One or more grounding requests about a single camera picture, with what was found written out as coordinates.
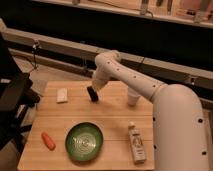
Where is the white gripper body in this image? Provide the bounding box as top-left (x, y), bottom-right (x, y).
top-left (92, 68), bottom-right (110, 90)

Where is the white paper cup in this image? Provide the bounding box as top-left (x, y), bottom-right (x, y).
top-left (127, 88), bottom-right (140, 106)

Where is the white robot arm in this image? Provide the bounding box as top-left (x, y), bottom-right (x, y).
top-left (92, 50), bottom-right (210, 171)

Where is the white bottle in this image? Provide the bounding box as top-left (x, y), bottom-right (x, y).
top-left (128, 122), bottom-right (146, 164)

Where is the black chair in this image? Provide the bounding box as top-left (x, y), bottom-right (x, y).
top-left (0, 33), bottom-right (40, 152)

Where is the green bowl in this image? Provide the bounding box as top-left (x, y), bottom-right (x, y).
top-left (65, 122), bottom-right (104, 162)

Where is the orange carrot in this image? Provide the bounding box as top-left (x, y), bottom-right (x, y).
top-left (41, 132), bottom-right (56, 150)

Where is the white sponge block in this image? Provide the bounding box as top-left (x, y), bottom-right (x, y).
top-left (56, 88), bottom-right (68, 103)

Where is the black eraser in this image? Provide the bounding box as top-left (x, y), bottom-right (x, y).
top-left (87, 86), bottom-right (99, 102)

